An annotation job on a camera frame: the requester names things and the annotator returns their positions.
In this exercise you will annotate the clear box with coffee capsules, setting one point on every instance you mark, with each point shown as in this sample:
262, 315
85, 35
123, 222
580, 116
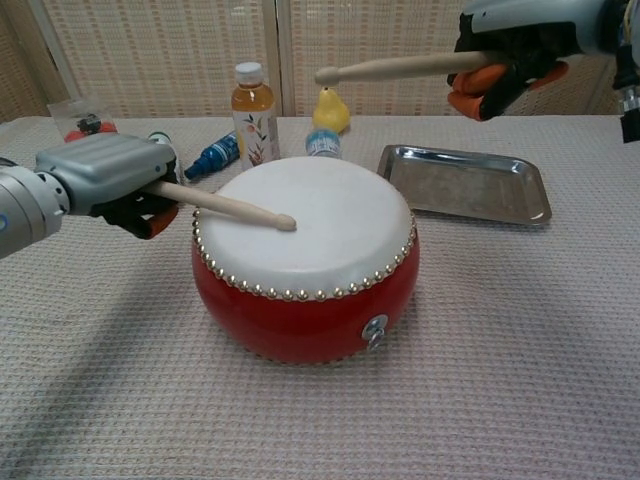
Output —
85, 122

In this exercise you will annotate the clear water bottle blue label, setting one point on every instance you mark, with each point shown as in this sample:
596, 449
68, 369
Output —
322, 145

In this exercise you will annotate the bamboo folding screen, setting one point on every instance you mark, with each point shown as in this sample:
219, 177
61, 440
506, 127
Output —
150, 50

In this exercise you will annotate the white bottle green cap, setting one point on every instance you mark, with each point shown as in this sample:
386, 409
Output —
161, 137

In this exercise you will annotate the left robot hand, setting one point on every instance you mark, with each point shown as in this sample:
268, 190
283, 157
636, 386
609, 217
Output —
105, 160

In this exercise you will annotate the beige woven tablecloth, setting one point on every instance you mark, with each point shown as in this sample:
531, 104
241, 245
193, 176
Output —
320, 425

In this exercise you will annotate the wooden drumstick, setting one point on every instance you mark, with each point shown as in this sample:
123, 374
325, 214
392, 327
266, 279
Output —
400, 67
225, 202

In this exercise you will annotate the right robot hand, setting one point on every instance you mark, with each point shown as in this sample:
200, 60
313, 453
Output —
525, 30

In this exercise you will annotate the rectangular metal tray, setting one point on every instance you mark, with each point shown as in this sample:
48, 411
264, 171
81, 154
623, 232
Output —
465, 185

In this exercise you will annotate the yellow pear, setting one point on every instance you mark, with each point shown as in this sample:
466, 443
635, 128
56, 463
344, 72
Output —
330, 112

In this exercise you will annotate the amber tea bottle white cap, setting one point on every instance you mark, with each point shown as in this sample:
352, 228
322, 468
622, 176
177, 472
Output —
254, 125

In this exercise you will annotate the small blue bottle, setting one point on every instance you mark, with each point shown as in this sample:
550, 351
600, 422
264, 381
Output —
215, 152

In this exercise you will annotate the red drum white head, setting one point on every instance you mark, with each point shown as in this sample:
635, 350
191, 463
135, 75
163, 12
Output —
320, 250

